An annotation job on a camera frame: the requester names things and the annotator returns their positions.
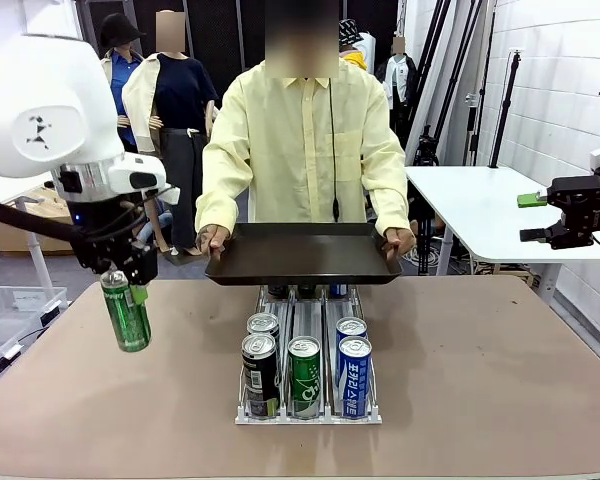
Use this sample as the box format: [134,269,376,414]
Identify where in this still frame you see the mannequin in white shirt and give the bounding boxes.
[382,37,417,149]

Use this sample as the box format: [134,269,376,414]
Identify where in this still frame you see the black light stand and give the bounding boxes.
[488,49,525,169]

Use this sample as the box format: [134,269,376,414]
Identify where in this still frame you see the lying mannequin torso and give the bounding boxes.
[139,197,175,251]

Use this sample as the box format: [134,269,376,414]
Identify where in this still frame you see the mannequin in blue shirt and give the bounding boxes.
[98,13,146,154]

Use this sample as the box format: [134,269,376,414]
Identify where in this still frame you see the brown cardboard box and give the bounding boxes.
[0,183,79,256]

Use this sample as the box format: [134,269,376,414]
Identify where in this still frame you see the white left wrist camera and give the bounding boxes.
[107,152,182,205]

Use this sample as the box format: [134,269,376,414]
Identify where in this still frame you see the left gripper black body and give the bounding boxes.
[65,195,159,269]

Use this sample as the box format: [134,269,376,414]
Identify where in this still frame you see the person's right forearm yellow sleeve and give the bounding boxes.
[195,164,254,236]

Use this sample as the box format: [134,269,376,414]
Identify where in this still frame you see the person's left hand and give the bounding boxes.
[379,227,416,264]

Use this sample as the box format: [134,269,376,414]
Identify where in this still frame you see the mannequin in yellow hoodie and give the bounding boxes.
[338,18,381,76]

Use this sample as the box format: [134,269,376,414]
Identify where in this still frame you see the person's left forearm yellow sleeve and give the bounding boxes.
[367,169,412,236]

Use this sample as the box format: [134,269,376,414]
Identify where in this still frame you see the mannequin in navy top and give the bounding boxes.
[122,9,221,257]

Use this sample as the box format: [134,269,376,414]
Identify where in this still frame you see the tall black tripod legs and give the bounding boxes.
[409,0,486,166]

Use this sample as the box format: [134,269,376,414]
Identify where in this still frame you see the black microphone cable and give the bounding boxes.
[328,77,342,224]

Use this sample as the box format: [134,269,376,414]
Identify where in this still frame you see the white cable coil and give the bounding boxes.
[402,239,451,271]

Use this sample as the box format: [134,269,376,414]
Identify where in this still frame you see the white can dispenser rack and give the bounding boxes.
[234,283,384,426]

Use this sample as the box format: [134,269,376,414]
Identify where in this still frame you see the person's right hand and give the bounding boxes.
[196,224,231,262]

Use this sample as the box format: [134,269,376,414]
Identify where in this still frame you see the black camera tripod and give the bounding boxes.
[412,124,441,169]

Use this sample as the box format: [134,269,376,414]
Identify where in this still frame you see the black serving tray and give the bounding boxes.
[204,222,404,287]

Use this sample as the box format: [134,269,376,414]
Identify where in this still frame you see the dark mannequin base plate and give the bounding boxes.
[159,244,209,267]

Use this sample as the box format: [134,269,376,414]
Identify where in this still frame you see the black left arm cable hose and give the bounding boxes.
[0,193,89,244]

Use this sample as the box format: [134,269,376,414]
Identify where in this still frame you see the person in yellow shirt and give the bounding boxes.
[195,59,412,236]

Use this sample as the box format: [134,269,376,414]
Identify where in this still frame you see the black bucket hat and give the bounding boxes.
[98,13,147,50]

